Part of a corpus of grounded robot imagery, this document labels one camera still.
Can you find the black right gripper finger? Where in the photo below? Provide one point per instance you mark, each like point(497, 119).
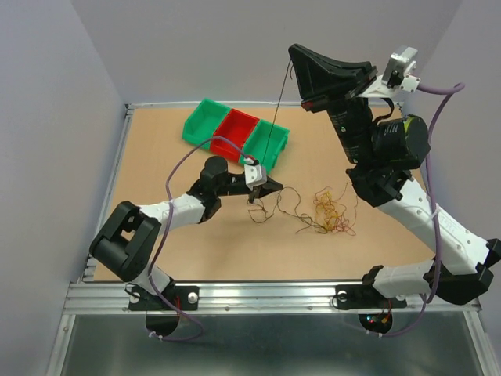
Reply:
point(334, 104)
point(319, 75)

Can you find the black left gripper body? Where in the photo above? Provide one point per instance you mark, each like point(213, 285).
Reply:
point(231, 187)

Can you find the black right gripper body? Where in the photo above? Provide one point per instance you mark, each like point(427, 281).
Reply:
point(354, 123)

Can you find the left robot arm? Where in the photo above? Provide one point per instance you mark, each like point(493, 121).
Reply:
point(125, 242)

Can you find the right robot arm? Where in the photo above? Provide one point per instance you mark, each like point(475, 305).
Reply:
point(383, 152)

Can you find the red middle bin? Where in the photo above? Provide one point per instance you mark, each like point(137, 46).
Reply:
point(236, 128)

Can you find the green far bin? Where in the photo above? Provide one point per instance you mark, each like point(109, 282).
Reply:
point(204, 121)

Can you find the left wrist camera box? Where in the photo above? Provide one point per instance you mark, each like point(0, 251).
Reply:
point(255, 175)

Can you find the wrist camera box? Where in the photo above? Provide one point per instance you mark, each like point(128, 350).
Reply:
point(255, 175)
point(400, 63)

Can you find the green bin near cables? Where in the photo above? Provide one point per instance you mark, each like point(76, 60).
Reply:
point(266, 143)

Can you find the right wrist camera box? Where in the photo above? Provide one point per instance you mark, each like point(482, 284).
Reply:
point(400, 63)

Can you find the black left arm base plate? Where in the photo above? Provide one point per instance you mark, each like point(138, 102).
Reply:
point(184, 297)

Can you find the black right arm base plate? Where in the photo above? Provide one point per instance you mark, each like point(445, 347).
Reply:
point(358, 296)

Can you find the aluminium front rail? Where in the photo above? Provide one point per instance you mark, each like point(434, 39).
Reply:
point(218, 298)

